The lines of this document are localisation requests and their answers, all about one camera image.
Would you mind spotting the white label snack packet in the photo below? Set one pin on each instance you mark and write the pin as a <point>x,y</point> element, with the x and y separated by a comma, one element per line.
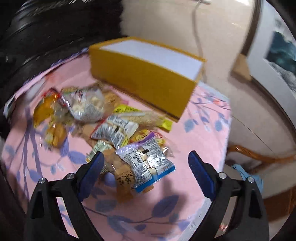
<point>116,130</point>

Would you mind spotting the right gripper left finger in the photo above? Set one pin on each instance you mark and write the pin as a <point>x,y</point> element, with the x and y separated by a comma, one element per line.
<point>44,220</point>

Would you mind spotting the dark carved wooden sofa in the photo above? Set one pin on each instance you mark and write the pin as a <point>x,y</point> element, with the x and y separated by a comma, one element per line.
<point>37,34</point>

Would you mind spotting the yellow cardboard shoe box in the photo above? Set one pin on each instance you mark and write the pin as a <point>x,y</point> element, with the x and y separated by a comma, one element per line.
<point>161,76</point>

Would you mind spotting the brown paper snack bag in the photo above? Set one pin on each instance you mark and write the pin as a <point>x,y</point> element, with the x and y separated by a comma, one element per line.
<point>124,177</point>

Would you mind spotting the framed lotus painting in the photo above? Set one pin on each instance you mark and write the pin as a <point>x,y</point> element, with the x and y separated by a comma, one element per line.
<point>269,56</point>

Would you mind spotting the yellow green long packet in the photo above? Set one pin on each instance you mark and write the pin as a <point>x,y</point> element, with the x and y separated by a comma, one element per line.
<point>166,126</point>

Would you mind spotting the sesame bar clear wrapper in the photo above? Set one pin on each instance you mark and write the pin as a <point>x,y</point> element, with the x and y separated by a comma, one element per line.
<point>144,119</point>

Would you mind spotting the yellow orange snack packet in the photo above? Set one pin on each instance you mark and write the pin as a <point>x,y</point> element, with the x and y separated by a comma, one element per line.
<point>44,109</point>

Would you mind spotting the pink floral tablecloth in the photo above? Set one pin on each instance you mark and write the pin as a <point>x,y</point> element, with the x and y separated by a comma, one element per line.
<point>166,202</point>

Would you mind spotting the blue cloth on chair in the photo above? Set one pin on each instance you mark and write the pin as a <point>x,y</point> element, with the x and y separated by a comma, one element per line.
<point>244,175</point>

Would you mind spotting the wooden armchair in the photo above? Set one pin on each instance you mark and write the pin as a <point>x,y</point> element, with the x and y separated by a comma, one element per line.
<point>278,176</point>

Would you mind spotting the blue silver nut packet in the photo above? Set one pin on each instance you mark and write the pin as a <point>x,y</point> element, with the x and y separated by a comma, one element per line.
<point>147,161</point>

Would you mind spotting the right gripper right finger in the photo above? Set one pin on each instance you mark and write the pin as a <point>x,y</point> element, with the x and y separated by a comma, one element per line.
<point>248,220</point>

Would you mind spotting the white balls snack bag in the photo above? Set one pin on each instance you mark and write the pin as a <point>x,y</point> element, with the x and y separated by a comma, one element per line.
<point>85,104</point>

